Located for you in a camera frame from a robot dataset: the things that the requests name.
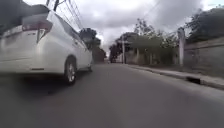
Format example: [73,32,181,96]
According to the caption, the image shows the trees behind wall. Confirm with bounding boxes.
[184,6,224,44]

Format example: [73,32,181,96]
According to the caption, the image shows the pale concrete pole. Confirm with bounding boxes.
[176,27,186,67]

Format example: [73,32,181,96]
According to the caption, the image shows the overhead wires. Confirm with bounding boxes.
[44,0,86,31]

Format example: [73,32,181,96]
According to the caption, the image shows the large dark tree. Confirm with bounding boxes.
[79,27,108,64]

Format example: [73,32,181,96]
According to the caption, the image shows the raised concrete kerb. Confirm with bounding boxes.
[121,63,224,91]

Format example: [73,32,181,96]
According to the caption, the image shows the grey concrete wall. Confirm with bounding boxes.
[182,36,224,78]

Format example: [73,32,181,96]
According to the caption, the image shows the white car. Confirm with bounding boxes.
[0,3,94,86]

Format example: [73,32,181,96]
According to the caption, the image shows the low building with posts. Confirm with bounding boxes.
[116,32,179,66]

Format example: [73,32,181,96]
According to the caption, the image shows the grey asphalt road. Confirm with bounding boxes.
[0,62,224,128]

